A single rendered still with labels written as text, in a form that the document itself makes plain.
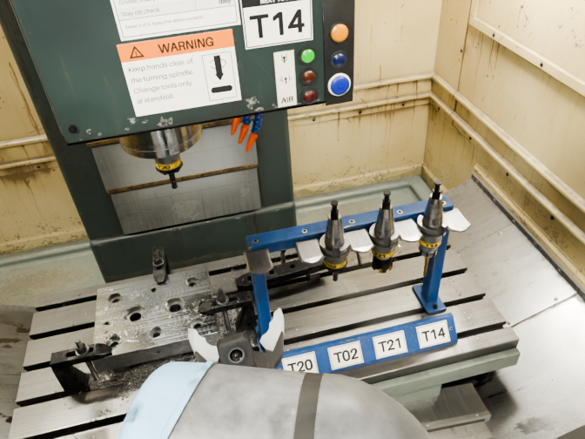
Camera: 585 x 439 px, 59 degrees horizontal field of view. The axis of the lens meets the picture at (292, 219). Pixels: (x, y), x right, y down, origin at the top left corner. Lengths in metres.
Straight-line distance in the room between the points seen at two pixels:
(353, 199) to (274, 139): 0.73
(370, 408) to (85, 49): 0.58
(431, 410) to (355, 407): 1.05
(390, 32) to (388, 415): 1.73
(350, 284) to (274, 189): 0.47
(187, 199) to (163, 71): 0.93
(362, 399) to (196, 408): 0.12
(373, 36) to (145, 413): 1.74
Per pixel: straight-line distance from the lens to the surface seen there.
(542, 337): 1.57
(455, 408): 1.45
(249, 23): 0.75
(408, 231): 1.13
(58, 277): 2.18
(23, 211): 2.20
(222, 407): 0.38
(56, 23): 0.75
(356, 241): 1.10
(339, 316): 1.37
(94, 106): 0.79
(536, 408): 1.49
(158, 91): 0.78
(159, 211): 1.68
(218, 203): 1.68
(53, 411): 1.37
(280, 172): 1.69
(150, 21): 0.74
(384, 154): 2.24
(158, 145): 0.96
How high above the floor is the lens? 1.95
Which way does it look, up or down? 39 degrees down
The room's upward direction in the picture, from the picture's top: 4 degrees counter-clockwise
